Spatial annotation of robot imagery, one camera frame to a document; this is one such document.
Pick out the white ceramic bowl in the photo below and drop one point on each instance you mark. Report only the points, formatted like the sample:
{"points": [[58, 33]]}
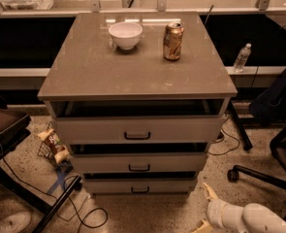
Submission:
{"points": [[126, 34]]}

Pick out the black wire basket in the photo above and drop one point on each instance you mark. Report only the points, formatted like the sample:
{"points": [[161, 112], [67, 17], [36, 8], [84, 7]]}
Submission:
{"points": [[44, 151]]}

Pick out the grey drawer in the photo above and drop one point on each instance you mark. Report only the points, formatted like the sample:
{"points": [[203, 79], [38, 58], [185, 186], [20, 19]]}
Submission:
{"points": [[131, 130], [138, 162], [139, 186]]}

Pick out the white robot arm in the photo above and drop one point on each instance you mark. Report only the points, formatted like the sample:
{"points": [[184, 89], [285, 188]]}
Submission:
{"points": [[252, 218]]}

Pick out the grey drawer cabinet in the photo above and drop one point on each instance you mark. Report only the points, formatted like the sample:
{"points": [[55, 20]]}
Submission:
{"points": [[92, 77]]}

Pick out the clear plastic water bottle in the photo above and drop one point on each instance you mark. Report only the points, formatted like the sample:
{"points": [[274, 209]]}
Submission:
{"points": [[242, 57]]}

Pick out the gold soda can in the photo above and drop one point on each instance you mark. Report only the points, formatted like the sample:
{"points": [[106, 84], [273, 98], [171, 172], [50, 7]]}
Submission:
{"points": [[172, 41]]}

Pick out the dark blue jacket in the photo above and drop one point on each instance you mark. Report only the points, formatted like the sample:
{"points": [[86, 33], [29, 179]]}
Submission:
{"points": [[270, 105]]}

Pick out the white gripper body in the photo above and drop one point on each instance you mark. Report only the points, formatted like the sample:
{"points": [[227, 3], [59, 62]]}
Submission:
{"points": [[215, 213]]}

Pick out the black cart on left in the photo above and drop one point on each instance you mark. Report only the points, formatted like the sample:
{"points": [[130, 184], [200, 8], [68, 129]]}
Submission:
{"points": [[13, 130]]}

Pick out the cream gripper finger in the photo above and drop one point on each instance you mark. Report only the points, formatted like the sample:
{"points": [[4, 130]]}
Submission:
{"points": [[204, 228], [211, 194]]}

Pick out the white sneaker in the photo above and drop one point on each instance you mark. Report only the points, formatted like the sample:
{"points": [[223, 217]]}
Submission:
{"points": [[15, 223]]}

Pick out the black table leg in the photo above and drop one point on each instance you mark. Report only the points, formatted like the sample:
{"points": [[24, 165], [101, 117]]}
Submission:
{"points": [[247, 145]]}

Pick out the snack chip bag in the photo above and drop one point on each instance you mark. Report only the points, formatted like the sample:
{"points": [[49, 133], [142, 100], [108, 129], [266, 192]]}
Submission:
{"points": [[58, 150]]}

